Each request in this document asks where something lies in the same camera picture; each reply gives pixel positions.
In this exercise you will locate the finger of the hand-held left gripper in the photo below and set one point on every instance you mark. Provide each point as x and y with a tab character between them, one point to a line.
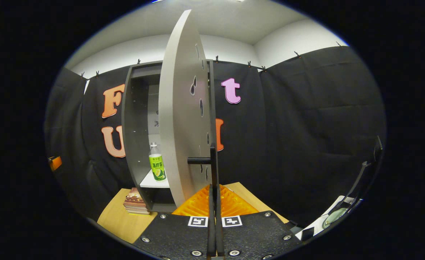
55	163

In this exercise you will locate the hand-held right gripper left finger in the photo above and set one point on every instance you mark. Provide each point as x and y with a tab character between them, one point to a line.
176	234

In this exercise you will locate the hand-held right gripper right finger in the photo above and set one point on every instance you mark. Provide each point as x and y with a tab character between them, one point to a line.
252	234

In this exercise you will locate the green label plastic bottle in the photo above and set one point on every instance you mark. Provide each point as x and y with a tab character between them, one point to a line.
157	168

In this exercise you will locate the dark grey cabinet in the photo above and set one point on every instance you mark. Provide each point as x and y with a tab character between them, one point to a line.
134	137

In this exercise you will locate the white cabinet shelf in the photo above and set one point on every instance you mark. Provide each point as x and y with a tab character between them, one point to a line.
154	183

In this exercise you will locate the yellow book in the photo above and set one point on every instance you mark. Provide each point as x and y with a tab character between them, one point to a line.
140	213

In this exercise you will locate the brown cover book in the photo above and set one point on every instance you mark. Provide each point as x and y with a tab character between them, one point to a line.
134	202

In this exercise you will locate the white sheet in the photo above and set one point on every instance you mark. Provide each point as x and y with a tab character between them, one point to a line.
315	226

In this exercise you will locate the round grey disc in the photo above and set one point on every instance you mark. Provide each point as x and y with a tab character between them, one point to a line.
333	216

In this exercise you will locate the black metal stand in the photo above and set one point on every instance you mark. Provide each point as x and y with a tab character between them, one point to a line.
378	150

